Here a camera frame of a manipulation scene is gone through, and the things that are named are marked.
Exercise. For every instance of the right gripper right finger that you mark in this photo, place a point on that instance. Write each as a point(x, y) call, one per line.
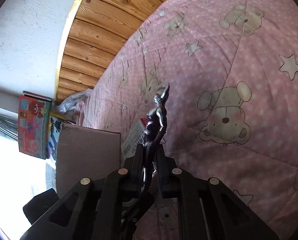
point(207, 209)

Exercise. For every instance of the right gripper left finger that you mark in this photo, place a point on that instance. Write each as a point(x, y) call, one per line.
point(91, 209)

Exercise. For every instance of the staples box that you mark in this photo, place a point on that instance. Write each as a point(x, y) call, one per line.
point(135, 137)

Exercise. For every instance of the white cardboard box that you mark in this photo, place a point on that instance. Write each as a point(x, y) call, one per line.
point(85, 152)

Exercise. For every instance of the blue robot toy box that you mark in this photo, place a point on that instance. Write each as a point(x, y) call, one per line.
point(55, 125)

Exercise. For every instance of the pink girl toy box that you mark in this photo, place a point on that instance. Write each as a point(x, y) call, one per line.
point(33, 118)

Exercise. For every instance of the clear bubble wrap bag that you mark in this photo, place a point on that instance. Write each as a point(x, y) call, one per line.
point(71, 107)

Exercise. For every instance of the pink bear pattern quilt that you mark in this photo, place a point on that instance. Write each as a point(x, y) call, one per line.
point(232, 112)

